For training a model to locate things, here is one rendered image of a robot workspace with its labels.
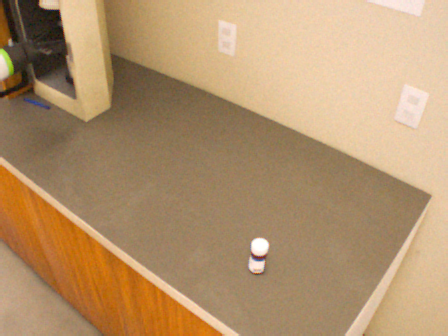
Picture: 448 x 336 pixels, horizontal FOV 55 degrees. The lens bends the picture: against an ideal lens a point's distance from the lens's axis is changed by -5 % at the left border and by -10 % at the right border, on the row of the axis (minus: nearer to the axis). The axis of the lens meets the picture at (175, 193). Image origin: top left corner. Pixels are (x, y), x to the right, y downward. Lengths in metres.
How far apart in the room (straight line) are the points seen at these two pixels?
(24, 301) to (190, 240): 1.31
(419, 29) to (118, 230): 0.91
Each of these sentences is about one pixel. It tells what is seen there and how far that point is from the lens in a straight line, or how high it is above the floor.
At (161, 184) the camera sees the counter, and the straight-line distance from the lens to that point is 1.28.
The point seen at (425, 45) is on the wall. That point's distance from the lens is 1.25.
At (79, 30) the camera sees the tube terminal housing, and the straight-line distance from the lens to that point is 1.43.
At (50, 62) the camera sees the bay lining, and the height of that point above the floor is 1.05.
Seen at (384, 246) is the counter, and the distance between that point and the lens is 1.21.
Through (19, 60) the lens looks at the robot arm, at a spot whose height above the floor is 1.21.
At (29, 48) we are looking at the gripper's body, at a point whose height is 1.22.
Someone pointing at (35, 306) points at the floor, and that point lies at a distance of 2.25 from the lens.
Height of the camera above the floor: 1.80
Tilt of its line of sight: 44 degrees down
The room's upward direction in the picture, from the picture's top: 3 degrees counter-clockwise
